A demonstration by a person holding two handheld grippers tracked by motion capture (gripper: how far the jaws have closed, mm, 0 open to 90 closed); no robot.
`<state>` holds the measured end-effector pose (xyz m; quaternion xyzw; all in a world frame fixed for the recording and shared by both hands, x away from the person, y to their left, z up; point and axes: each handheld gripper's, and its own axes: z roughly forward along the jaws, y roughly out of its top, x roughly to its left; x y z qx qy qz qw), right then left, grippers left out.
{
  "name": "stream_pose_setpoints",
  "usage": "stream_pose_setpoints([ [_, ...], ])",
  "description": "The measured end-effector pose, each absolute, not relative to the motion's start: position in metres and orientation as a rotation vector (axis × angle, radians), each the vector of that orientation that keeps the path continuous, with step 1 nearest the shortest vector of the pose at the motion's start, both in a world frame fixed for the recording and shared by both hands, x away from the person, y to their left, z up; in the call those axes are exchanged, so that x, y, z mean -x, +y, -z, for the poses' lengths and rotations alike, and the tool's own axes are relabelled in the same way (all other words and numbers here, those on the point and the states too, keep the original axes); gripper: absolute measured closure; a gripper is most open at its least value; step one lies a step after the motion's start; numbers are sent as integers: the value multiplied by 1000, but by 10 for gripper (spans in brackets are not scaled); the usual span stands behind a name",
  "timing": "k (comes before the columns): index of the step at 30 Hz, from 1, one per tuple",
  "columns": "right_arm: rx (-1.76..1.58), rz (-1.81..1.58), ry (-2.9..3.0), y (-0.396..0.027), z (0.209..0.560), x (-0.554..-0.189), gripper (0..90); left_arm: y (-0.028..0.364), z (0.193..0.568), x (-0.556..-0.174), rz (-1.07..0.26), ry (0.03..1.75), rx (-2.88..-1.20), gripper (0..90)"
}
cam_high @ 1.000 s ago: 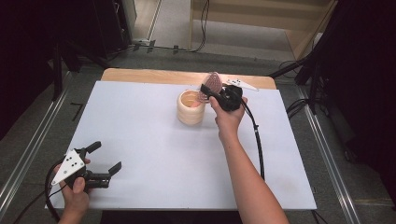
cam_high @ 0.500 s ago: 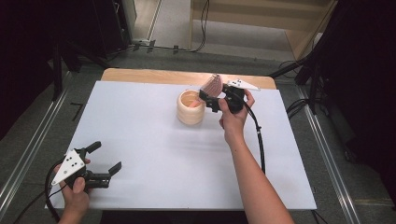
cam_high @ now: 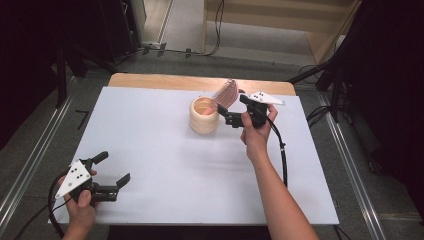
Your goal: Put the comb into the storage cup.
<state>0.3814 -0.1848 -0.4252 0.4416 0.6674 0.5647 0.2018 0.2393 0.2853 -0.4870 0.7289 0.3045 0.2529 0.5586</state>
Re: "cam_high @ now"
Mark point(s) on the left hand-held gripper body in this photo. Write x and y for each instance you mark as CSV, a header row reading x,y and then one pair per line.
x,y
75,178

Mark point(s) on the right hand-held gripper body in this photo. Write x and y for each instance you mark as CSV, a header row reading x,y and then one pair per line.
x,y
258,106

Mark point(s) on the pink hairbrush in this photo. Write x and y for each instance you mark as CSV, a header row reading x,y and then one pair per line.
x,y
226,93

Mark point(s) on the beige ribbed cup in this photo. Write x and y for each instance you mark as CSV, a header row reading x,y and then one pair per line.
x,y
201,121

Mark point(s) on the person's right hand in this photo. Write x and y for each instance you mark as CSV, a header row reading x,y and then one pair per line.
x,y
256,140

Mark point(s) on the person's left hand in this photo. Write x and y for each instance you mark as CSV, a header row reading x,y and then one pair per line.
x,y
81,213

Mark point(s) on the white board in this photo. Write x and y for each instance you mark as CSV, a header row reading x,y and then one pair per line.
x,y
173,166

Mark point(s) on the wooden table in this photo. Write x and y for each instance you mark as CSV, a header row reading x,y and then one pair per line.
x,y
166,82

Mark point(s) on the black tripod stand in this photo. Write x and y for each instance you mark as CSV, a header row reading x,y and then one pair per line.
x,y
333,86
61,76

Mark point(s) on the dark cabinet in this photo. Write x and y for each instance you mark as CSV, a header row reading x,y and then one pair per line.
x,y
120,28

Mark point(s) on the metal floor rail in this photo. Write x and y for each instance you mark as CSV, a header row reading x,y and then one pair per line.
x,y
36,153
350,166

